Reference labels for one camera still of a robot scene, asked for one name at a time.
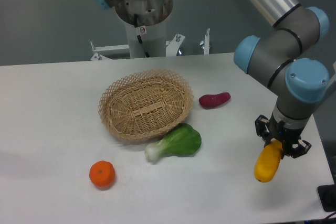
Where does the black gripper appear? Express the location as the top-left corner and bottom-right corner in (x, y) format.
(255, 115), (311, 158)

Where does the yellow mango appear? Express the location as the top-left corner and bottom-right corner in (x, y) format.
(254, 140), (282, 183)

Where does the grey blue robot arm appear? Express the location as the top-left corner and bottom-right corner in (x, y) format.
(96, 0), (330, 158)

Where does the woven wicker basket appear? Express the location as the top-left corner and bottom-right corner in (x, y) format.
(98, 69), (194, 142)

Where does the black device at table edge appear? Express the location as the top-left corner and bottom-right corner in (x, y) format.
(317, 184), (335, 212)

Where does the purple sweet potato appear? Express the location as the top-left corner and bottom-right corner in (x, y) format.
(198, 92), (231, 109)

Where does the green bok choy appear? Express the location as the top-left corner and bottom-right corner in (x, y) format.
(144, 123), (202, 162)

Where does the orange tangerine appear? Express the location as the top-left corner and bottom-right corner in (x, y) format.
(89, 161), (116, 188)

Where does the white metal frame right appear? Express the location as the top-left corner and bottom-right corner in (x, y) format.
(325, 62), (336, 97)

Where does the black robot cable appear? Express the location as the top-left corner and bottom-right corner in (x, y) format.
(133, 13), (151, 58)

